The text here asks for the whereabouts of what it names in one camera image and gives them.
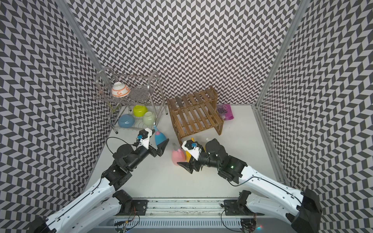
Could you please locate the wooden slatted shelf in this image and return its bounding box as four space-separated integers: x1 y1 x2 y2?
167 86 224 145

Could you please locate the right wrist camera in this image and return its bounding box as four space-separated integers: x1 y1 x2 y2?
182 140 203 160

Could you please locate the blue bowl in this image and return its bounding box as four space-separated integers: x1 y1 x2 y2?
118 114 135 128

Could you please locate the pink spray bottle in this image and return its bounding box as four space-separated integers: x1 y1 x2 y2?
172 143 186 166

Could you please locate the blue spray bottle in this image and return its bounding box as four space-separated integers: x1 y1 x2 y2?
153 126 167 146

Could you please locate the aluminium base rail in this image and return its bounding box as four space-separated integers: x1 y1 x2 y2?
72 197 292 233

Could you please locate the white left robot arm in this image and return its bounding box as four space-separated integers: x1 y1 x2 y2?
27 128 169 233

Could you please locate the aluminium corner post right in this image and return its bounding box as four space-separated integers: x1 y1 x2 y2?
252 0 311 185

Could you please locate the white orange patterned bowl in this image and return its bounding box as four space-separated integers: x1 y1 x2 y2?
111 82 131 98

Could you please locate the aluminium corner post left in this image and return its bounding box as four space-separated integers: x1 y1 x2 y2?
55 1 115 98

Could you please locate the metal wire dish rack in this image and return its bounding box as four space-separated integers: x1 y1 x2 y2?
94 67 169 134

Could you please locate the aluminium corner post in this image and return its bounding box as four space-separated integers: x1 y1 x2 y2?
55 1 115 98
252 0 311 185

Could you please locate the yellow watering can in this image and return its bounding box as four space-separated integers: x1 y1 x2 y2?
185 137 195 162

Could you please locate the pale green bowl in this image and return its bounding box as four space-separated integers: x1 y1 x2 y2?
142 111 156 127

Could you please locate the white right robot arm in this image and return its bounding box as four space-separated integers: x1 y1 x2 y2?
179 139 322 233

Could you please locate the lime green bowl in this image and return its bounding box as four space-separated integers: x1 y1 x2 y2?
133 105 148 117

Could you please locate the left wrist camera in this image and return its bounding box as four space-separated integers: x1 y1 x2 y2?
137 128 153 150

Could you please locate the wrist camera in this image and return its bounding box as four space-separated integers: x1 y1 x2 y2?
137 128 153 150
182 140 203 160

